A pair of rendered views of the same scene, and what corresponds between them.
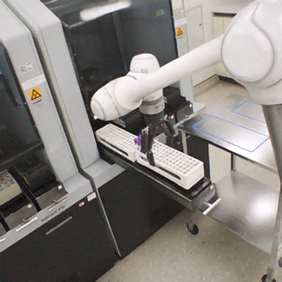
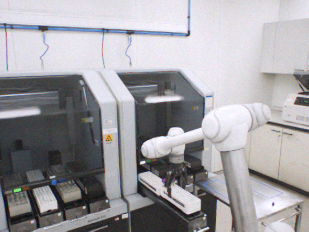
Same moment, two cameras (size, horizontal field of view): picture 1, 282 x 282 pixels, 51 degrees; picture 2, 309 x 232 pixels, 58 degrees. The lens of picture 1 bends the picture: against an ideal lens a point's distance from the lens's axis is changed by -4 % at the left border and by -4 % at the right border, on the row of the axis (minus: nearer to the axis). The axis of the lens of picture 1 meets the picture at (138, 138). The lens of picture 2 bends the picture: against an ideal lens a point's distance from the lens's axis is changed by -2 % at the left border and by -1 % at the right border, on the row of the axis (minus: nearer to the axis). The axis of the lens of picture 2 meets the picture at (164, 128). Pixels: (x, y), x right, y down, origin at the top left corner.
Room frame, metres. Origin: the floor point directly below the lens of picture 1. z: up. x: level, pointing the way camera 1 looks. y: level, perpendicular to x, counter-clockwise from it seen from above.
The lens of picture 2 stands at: (-0.62, -0.05, 1.70)
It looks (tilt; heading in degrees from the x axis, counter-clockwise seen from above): 14 degrees down; 2
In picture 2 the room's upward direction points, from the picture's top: straight up
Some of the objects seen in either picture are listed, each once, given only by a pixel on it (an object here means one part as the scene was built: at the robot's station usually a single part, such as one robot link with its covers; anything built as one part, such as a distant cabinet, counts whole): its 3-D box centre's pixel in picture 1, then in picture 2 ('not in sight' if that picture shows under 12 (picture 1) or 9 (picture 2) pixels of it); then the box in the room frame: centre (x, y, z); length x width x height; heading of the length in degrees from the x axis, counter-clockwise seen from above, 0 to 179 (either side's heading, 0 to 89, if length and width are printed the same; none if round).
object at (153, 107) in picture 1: (152, 103); (176, 157); (1.00, -0.07, 1.12); 0.09 x 0.09 x 0.06
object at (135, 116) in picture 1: (132, 119); (164, 172); (1.40, 0.01, 0.85); 0.12 x 0.02 x 0.06; 125
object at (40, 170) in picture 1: (38, 174); (94, 190); (1.09, 0.47, 0.85); 0.12 x 0.02 x 0.06; 124
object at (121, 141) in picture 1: (121, 141); (153, 183); (1.24, 0.08, 0.83); 0.30 x 0.10 x 0.06; 34
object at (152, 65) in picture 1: (144, 77); (174, 140); (1.00, -0.06, 1.22); 0.13 x 0.11 x 0.16; 130
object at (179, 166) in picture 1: (167, 162); (179, 197); (0.97, -0.09, 0.86); 0.30 x 0.10 x 0.06; 34
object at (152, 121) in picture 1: (155, 121); (176, 168); (1.00, -0.07, 1.04); 0.08 x 0.07 x 0.09; 124
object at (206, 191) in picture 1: (147, 165); (167, 200); (1.09, -0.02, 0.78); 0.73 x 0.14 x 0.09; 34
